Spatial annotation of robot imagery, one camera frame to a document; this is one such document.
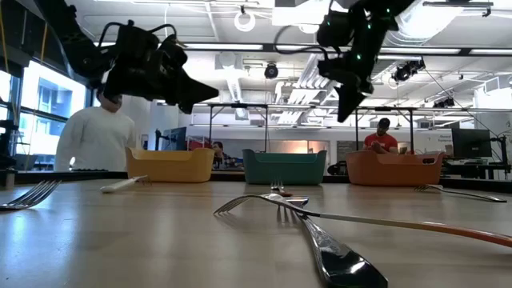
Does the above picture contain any blue-lit computer monitor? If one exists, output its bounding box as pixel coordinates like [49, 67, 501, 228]
[159, 126, 188, 152]

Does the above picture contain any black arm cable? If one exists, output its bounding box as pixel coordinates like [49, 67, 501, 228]
[274, 26, 333, 56]
[98, 22, 179, 49]

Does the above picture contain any white cable coil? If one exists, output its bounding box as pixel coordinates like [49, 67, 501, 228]
[234, 10, 257, 33]

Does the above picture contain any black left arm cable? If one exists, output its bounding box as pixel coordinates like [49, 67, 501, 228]
[98, 22, 179, 49]

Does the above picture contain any short orange-handled fork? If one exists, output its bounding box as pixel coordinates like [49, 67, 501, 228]
[270, 178, 294, 198]

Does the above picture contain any black computer monitor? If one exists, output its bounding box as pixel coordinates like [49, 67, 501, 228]
[451, 127, 493, 159]

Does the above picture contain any long silver fork crossing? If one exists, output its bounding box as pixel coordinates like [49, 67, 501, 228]
[214, 193, 512, 248]

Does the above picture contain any large window with dark frame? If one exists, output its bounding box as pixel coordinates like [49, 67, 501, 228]
[0, 59, 87, 169]

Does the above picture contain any plain silver metal fork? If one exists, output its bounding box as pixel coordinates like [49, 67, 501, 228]
[414, 183, 508, 203]
[0, 179, 62, 211]

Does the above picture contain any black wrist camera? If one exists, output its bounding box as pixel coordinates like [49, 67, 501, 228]
[114, 22, 161, 61]
[315, 10, 354, 47]

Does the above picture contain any white-handled utensil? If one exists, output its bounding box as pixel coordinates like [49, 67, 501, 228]
[99, 174, 152, 194]

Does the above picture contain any silver fork with broad handle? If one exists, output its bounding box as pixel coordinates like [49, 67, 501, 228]
[277, 196, 388, 288]

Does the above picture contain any white air duct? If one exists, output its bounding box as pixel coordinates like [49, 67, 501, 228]
[214, 51, 246, 104]

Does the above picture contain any person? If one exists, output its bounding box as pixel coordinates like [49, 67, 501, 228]
[54, 90, 137, 173]
[211, 140, 228, 169]
[362, 118, 400, 155]

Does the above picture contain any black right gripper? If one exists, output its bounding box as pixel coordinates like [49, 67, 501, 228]
[318, 18, 391, 124]

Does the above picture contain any black ceiling light rig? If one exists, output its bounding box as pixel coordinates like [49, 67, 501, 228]
[391, 58, 426, 83]

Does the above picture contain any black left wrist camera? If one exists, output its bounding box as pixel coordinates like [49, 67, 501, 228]
[114, 22, 161, 61]

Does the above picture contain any yellow plastic bin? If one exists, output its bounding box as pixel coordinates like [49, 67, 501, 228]
[125, 146, 216, 184]

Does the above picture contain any green plastic bin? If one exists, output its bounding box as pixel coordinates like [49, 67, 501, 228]
[242, 149, 328, 186]

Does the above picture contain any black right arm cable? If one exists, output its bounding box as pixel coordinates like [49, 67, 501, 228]
[274, 26, 333, 56]

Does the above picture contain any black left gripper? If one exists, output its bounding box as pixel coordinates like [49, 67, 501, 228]
[102, 34, 220, 115]

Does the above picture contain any black metal table frame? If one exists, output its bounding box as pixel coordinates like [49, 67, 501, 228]
[354, 106, 415, 155]
[209, 102, 269, 153]

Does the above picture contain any black equipment stand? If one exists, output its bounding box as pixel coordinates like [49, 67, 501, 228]
[0, 119, 20, 169]

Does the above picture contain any orange plastic bin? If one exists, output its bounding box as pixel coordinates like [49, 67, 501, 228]
[346, 150, 445, 187]

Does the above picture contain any dark desk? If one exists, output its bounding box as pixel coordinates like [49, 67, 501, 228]
[439, 158, 512, 181]

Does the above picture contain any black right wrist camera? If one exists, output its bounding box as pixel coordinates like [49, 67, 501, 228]
[315, 10, 354, 47]

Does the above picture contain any ceiling light track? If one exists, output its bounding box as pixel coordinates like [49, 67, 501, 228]
[94, 41, 512, 56]

